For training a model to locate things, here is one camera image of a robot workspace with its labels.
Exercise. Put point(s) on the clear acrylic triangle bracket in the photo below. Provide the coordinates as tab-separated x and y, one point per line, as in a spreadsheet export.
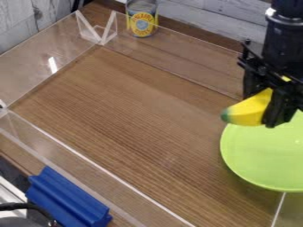
96	34

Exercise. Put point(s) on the yellow toy banana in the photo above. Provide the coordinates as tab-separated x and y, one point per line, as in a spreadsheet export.
246	113

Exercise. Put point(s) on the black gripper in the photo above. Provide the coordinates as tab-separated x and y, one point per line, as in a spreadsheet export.
263	73

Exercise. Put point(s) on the green plastic plate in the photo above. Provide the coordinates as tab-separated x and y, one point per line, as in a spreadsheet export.
266	156

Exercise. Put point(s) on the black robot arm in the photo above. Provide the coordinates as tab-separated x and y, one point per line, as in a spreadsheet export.
283	42

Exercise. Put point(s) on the clear acrylic wall panel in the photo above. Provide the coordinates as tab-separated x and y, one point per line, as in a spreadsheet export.
32	149

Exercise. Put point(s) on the yellow labelled tin can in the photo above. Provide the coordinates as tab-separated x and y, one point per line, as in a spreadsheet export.
142	17

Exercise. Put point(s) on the blue plastic block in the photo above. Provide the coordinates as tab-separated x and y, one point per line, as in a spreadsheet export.
70	204

